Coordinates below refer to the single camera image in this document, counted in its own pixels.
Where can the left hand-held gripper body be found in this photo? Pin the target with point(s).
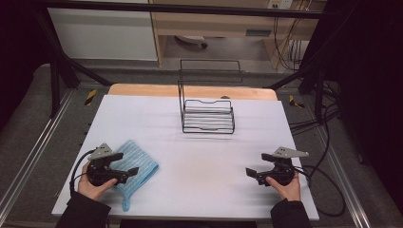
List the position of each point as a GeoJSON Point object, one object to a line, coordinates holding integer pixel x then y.
{"type": "Point", "coordinates": [99, 169]}

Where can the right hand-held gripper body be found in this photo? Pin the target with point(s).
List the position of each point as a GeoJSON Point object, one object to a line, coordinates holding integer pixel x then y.
{"type": "Point", "coordinates": [283, 169]}

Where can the light blue striped cloth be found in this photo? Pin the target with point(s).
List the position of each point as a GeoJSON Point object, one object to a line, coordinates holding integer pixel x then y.
{"type": "Point", "coordinates": [139, 158]}

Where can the person's left hand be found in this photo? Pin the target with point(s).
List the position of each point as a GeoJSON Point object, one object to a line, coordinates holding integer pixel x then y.
{"type": "Point", "coordinates": [90, 189]}

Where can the person's right hand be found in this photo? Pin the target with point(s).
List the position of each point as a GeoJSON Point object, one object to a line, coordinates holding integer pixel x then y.
{"type": "Point", "coordinates": [289, 190]}

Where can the wooden table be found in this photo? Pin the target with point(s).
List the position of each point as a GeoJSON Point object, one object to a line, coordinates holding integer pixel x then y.
{"type": "Point", "coordinates": [149, 89]}

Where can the white cabinet panel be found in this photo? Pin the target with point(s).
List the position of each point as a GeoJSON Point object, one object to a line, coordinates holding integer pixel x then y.
{"type": "Point", "coordinates": [101, 34]}

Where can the dark curtain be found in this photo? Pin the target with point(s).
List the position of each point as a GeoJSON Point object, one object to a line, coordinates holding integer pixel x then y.
{"type": "Point", "coordinates": [19, 47]}
{"type": "Point", "coordinates": [367, 79]}

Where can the white object with black wheel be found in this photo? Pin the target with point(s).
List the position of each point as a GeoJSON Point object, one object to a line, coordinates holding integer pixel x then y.
{"type": "Point", "coordinates": [191, 40]}

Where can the white power strip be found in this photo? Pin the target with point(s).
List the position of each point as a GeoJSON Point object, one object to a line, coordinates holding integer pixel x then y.
{"type": "Point", "coordinates": [280, 3]}

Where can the aluminium rail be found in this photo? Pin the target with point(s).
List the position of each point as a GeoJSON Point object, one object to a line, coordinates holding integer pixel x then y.
{"type": "Point", "coordinates": [340, 177]}
{"type": "Point", "coordinates": [38, 142]}

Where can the black frame strut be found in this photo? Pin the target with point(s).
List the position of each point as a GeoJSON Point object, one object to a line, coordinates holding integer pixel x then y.
{"type": "Point", "coordinates": [312, 76]}
{"type": "Point", "coordinates": [76, 68]}

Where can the black horizontal frame bar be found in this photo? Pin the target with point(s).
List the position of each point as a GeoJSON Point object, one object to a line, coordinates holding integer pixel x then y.
{"type": "Point", "coordinates": [190, 8]}

